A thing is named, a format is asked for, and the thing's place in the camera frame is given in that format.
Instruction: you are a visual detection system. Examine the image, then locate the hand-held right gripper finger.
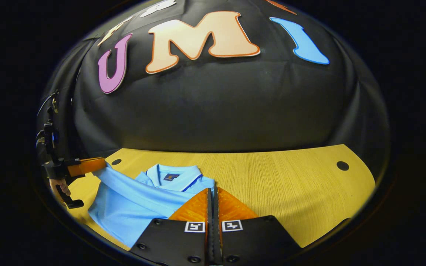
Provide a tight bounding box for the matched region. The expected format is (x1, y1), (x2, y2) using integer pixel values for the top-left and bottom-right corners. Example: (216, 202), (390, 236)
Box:
(130, 188), (212, 266)
(213, 187), (302, 266)

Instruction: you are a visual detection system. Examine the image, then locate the light blue polo T-shirt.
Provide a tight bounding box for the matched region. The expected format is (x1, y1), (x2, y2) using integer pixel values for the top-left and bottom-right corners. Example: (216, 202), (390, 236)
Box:
(87, 163), (216, 249)

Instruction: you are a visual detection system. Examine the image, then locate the black backdrop cloth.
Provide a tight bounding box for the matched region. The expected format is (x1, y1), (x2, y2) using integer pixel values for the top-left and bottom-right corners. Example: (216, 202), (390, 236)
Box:
(37, 0), (390, 185)

